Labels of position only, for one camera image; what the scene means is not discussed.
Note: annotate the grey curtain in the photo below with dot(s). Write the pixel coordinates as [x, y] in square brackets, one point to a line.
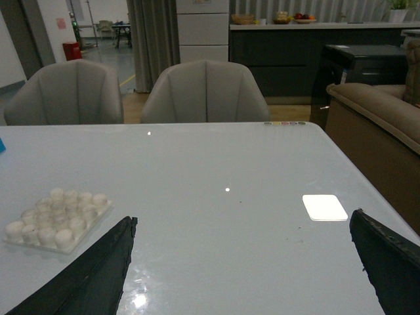
[155, 39]

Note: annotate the white cabinet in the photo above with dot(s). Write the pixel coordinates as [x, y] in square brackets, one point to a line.
[203, 29]

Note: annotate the white studded base plate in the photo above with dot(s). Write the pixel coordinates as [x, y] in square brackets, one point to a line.
[58, 222]

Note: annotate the brown sofa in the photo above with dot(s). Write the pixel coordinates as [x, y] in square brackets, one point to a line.
[377, 127]

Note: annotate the red fire extinguisher box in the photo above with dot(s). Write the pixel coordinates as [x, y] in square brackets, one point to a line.
[72, 51]

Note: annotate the right grey armchair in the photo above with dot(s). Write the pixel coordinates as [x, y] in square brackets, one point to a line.
[205, 91]

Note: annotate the left grey armchair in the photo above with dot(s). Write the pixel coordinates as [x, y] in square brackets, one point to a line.
[76, 92]

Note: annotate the fruit plate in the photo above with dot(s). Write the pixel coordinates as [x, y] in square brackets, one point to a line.
[304, 18]

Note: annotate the white potted plant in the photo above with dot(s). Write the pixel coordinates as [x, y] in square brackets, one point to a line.
[398, 9]

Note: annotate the dark kitchen counter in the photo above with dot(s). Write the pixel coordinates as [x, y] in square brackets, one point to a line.
[284, 58]

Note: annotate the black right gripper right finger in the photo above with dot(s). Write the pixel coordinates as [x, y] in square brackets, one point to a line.
[391, 262]

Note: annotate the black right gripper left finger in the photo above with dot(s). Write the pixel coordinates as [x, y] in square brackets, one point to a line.
[93, 283]

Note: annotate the black side table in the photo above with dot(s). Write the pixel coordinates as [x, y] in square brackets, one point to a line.
[369, 64]

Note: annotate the coloured dot sticker strip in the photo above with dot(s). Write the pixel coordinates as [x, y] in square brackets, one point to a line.
[286, 123]

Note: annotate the grey armchair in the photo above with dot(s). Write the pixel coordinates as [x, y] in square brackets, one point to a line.
[76, 92]
[205, 91]

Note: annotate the food bowl on counter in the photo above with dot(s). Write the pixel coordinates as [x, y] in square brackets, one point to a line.
[282, 17]

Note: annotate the wicker basket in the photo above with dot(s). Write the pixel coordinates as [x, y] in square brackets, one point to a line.
[242, 19]

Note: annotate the blue toy block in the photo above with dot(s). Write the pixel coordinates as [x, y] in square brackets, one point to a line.
[2, 146]

